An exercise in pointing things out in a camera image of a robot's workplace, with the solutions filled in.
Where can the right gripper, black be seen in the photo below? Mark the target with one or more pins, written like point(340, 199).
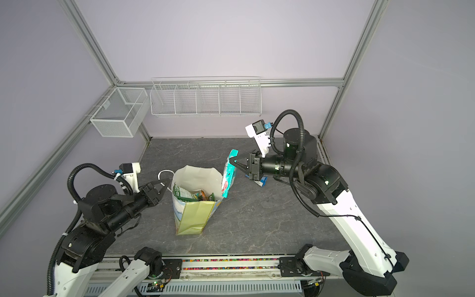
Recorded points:
point(253, 166)

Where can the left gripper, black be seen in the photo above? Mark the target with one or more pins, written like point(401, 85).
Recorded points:
point(150, 192)

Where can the teal Fox's mint bag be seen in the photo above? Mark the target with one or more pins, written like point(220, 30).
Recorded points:
point(228, 174)

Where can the yellow green Fox's bag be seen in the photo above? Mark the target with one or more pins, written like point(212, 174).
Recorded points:
point(183, 194)

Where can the paper bag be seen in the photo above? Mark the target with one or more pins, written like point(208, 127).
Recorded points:
point(191, 217)

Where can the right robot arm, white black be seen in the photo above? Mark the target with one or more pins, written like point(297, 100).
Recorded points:
point(288, 153)

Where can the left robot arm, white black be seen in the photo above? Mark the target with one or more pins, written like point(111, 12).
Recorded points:
point(100, 218)

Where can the blue snack packet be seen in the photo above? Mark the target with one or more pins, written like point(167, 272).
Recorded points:
point(261, 182)

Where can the white mesh basket, small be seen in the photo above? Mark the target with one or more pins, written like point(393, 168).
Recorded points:
point(122, 112)

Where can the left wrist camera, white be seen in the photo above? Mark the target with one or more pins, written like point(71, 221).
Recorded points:
point(129, 171)

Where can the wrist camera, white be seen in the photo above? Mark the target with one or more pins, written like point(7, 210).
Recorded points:
point(129, 171)
point(260, 132)

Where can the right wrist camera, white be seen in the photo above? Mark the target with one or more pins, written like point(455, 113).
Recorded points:
point(260, 132)

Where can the white wire basket, long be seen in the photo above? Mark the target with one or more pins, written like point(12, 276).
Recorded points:
point(206, 96)

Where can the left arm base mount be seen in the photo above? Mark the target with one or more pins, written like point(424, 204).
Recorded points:
point(169, 268)

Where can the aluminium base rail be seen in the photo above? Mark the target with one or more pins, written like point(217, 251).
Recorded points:
point(255, 267)

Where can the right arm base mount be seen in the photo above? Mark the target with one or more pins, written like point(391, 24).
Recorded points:
point(291, 267)

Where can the white vented cable duct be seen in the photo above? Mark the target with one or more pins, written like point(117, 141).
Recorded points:
point(222, 288)

